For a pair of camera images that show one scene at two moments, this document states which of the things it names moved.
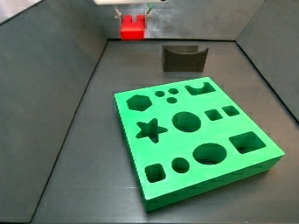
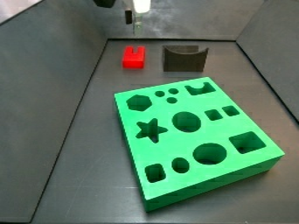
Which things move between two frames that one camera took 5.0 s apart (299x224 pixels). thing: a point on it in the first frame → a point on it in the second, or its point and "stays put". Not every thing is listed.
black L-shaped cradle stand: [183, 58] stays put
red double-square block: [132, 31] → [134, 60]
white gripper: [126, 2] → [142, 7]
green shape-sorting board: [191, 140] stays put
